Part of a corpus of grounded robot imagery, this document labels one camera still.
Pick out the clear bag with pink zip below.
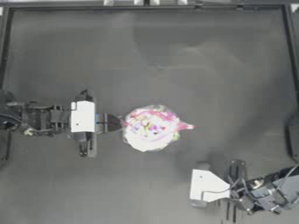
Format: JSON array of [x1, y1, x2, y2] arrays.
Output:
[[120, 104, 196, 153]]

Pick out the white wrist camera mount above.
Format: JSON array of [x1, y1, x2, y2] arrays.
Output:
[[189, 161, 231, 209], [69, 100, 97, 134]]

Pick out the thin black camera cable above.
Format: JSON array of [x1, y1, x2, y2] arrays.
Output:
[[200, 174, 249, 202]]

